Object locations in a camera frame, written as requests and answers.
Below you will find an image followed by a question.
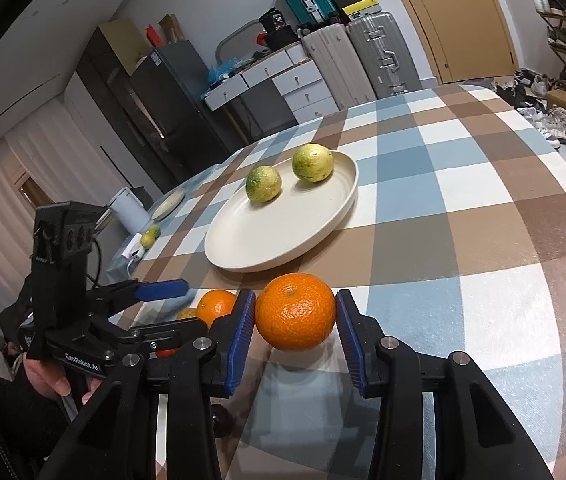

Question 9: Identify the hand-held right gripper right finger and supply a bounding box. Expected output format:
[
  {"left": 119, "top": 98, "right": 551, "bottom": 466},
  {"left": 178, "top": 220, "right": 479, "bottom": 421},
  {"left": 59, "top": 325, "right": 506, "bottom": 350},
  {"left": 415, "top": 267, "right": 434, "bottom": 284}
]
[{"left": 334, "top": 288, "right": 555, "bottom": 480}]

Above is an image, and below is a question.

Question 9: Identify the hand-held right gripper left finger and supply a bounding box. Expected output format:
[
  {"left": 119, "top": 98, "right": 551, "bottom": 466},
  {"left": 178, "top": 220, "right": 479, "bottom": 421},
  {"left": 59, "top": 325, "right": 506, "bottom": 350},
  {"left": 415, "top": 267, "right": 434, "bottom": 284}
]
[{"left": 38, "top": 288, "right": 257, "bottom": 480}]

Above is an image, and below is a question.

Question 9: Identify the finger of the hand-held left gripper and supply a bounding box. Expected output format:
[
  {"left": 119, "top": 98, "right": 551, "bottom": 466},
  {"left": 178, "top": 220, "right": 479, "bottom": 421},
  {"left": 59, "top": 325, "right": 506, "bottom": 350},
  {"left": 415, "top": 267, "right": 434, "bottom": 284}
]
[
  {"left": 90, "top": 317, "right": 210, "bottom": 357},
  {"left": 87, "top": 278, "right": 190, "bottom": 319}
]

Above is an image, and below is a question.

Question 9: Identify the small orange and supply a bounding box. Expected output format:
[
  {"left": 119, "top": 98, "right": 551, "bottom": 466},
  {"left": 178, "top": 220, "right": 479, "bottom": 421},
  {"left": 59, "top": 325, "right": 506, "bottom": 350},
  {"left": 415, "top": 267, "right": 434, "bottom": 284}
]
[{"left": 195, "top": 290, "right": 240, "bottom": 328}]

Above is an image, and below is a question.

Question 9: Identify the large orange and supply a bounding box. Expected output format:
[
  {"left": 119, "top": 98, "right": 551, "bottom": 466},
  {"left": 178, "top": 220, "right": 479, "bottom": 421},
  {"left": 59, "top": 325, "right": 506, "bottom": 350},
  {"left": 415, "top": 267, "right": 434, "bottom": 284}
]
[{"left": 254, "top": 272, "right": 337, "bottom": 352}]

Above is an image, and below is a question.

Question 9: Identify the dark purple fruit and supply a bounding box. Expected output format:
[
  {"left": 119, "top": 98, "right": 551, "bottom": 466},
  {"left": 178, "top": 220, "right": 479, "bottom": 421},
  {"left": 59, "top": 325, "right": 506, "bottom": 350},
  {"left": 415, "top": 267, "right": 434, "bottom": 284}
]
[{"left": 211, "top": 404, "right": 235, "bottom": 437}]

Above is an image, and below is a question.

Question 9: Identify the large cream plate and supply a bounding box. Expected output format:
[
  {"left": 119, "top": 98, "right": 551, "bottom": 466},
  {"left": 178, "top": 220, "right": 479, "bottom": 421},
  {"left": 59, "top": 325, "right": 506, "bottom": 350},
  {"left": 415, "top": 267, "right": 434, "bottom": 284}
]
[{"left": 204, "top": 151, "right": 360, "bottom": 274}]

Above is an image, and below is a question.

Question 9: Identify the person's left forearm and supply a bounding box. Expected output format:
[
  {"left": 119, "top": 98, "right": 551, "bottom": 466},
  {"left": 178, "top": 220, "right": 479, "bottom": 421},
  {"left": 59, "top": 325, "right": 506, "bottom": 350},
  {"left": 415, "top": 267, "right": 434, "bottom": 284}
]
[{"left": 0, "top": 360, "right": 81, "bottom": 480}]

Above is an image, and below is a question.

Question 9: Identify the person's left hand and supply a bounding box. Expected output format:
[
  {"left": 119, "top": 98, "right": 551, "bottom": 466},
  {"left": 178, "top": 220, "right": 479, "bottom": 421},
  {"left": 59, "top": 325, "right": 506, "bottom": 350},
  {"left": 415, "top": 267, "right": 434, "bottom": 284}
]
[{"left": 23, "top": 352, "right": 104, "bottom": 407}]

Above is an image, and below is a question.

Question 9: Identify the teal plaid tablecloth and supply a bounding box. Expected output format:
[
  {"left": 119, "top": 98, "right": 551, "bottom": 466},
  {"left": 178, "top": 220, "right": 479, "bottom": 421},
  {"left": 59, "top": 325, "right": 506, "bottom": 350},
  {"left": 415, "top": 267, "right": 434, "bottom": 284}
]
[{"left": 105, "top": 180, "right": 199, "bottom": 288}]

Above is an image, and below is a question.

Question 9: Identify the white power bank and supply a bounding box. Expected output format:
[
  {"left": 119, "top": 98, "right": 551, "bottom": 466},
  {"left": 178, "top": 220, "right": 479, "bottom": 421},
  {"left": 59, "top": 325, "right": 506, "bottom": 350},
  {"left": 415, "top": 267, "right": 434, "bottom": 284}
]
[{"left": 123, "top": 235, "right": 145, "bottom": 261}]

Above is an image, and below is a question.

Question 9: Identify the white curtain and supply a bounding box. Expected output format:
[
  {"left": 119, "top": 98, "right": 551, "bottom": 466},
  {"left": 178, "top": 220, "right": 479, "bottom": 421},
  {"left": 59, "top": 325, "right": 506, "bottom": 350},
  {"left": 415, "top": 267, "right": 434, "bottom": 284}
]
[{"left": 0, "top": 95, "right": 108, "bottom": 331}]

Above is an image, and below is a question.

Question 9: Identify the small cream plate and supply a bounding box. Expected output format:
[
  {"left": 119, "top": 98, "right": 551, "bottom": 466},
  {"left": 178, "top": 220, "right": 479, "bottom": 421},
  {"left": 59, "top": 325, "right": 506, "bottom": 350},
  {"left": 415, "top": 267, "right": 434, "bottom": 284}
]
[{"left": 150, "top": 187, "right": 186, "bottom": 221}]

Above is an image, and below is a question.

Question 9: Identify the white electric kettle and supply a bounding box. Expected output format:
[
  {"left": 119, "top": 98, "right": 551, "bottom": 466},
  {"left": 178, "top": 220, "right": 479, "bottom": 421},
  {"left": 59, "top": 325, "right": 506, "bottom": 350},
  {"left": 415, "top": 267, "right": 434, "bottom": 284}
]
[{"left": 106, "top": 186, "right": 154, "bottom": 235}]

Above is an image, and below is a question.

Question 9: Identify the green bumpy citrus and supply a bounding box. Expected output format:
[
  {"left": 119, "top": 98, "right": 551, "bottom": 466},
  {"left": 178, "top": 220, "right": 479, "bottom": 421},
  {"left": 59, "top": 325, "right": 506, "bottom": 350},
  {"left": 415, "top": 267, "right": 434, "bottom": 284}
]
[{"left": 245, "top": 165, "right": 283, "bottom": 204}]

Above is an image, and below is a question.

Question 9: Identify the brown blue checkered tablecloth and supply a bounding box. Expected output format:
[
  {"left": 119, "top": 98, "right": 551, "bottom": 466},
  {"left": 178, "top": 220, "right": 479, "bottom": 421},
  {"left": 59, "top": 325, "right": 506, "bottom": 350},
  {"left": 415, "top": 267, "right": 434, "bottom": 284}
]
[{"left": 113, "top": 82, "right": 566, "bottom": 480}]

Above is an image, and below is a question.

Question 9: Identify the yellow-green citrus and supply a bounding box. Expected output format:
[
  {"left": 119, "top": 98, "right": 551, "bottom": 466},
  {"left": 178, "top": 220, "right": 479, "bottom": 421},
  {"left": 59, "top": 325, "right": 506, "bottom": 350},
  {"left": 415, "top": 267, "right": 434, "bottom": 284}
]
[{"left": 291, "top": 143, "right": 335, "bottom": 183}]

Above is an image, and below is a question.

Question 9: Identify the dark grey refrigerator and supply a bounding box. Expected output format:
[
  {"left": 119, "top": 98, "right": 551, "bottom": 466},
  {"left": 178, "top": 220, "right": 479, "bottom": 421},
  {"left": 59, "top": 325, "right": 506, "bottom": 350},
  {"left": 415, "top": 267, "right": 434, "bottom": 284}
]
[{"left": 129, "top": 40, "right": 231, "bottom": 173}]

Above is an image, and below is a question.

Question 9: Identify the dark glass cabinet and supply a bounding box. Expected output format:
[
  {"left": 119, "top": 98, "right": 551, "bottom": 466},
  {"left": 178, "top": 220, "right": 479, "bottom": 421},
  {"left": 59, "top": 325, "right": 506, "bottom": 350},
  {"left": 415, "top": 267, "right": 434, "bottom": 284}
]
[{"left": 75, "top": 25, "right": 179, "bottom": 193}]

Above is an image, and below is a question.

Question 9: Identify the blue plastic bag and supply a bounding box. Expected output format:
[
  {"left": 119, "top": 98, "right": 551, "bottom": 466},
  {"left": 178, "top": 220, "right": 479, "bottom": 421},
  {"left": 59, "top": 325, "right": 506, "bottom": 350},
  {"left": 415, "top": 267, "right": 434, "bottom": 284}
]
[{"left": 206, "top": 56, "right": 241, "bottom": 83}]

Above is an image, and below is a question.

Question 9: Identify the white desk with drawers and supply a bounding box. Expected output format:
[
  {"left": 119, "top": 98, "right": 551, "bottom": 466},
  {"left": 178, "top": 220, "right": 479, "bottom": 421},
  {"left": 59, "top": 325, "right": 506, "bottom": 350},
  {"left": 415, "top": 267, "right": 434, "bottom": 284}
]
[{"left": 203, "top": 42, "right": 339, "bottom": 143}]

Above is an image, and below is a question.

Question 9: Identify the tan cardboard panel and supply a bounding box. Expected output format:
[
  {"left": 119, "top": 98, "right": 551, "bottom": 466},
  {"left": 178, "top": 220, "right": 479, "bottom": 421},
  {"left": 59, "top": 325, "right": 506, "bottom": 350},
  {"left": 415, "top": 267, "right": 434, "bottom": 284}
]
[{"left": 98, "top": 16, "right": 151, "bottom": 76}]

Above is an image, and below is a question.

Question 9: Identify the brown cardboard box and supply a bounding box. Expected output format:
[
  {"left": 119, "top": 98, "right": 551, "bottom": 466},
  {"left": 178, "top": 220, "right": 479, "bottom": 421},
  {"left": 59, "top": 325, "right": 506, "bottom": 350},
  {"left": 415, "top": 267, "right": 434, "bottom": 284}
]
[{"left": 158, "top": 14, "right": 186, "bottom": 46}]

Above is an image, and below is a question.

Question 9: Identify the beige suitcase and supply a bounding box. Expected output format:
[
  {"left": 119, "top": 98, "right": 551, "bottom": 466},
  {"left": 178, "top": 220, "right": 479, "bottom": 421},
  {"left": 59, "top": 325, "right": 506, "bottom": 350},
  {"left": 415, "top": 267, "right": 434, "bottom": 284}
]
[{"left": 299, "top": 22, "right": 376, "bottom": 108}]

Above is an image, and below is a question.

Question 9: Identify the black bag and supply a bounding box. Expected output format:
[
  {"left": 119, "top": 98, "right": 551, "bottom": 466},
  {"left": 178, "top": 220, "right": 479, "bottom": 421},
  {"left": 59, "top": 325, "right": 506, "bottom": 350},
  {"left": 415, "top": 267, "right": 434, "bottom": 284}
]
[{"left": 258, "top": 7, "right": 300, "bottom": 51}]

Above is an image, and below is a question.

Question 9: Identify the silver suitcase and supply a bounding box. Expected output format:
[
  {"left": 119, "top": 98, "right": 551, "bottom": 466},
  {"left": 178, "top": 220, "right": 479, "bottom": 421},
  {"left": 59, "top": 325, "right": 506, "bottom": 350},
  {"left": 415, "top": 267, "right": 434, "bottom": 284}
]
[{"left": 345, "top": 11, "right": 423, "bottom": 100}]

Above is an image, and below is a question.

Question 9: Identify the scattered sneakers group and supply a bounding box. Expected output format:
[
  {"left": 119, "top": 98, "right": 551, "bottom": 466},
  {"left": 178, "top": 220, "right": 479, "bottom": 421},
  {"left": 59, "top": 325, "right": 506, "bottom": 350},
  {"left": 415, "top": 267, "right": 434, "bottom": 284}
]
[{"left": 493, "top": 72, "right": 566, "bottom": 152}]

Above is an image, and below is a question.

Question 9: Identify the yellow black shoe box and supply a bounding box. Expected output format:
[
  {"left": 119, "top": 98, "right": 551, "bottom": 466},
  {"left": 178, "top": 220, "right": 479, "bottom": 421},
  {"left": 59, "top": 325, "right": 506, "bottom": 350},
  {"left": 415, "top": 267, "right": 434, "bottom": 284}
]
[{"left": 340, "top": 0, "right": 381, "bottom": 19}]

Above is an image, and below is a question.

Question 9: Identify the wooden door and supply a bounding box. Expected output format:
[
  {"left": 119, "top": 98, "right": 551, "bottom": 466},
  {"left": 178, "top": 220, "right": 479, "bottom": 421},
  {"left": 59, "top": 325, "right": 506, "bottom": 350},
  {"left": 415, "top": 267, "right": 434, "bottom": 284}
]
[{"left": 378, "top": 0, "right": 516, "bottom": 85}]

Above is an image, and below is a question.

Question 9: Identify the thin black cable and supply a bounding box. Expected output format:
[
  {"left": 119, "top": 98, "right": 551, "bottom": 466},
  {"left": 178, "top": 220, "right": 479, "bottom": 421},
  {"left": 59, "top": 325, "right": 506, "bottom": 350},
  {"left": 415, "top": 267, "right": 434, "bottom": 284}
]
[{"left": 85, "top": 210, "right": 114, "bottom": 291}]

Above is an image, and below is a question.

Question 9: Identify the grey arched frame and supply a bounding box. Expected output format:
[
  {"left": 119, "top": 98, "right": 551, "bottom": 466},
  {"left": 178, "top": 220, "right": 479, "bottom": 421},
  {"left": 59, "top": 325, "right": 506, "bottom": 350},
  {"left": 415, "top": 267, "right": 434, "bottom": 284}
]
[{"left": 215, "top": 19, "right": 264, "bottom": 66}]

